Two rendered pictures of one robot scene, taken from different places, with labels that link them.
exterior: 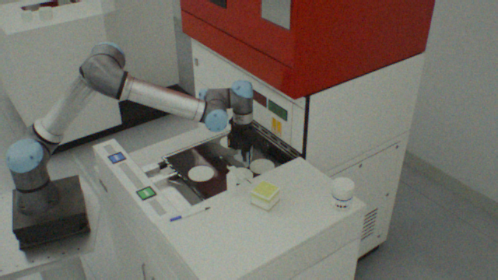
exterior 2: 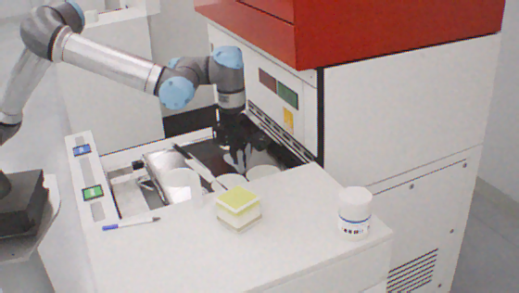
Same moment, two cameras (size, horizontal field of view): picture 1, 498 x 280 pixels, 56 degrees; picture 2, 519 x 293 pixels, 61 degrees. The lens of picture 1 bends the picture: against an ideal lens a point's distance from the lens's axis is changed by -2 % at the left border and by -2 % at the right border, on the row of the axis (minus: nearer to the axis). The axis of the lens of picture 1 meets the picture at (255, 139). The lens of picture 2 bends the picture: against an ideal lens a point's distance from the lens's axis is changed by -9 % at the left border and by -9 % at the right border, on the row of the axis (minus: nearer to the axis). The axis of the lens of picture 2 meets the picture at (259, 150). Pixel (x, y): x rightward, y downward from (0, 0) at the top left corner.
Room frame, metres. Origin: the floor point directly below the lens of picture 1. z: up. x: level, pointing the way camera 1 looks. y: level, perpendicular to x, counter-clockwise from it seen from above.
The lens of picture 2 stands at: (0.39, -0.29, 1.63)
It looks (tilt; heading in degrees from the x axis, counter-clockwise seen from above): 30 degrees down; 13
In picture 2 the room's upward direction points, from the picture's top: 4 degrees counter-clockwise
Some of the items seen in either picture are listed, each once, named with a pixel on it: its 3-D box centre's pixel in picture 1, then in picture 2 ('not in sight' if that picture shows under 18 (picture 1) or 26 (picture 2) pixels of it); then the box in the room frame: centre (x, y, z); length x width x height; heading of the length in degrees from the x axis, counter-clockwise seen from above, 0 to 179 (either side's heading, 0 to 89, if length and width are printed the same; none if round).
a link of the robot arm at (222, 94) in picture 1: (214, 101); (189, 73); (1.49, 0.15, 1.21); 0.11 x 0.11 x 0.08; 6
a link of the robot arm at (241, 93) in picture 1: (241, 96); (227, 69); (1.51, 0.05, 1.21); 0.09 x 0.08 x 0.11; 96
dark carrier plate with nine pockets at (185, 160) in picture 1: (224, 163); (214, 167); (1.54, 0.12, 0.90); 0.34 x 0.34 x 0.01; 36
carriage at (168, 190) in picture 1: (168, 197); (131, 204); (1.37, 0.33, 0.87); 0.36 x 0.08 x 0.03; 36
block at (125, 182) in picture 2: (158, 180); (124, 182); (1.43, 0.37, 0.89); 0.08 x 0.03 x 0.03; 126
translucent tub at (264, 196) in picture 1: (265, 197); (238, 209); (1.21, -0.03, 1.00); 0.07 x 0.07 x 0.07; 55
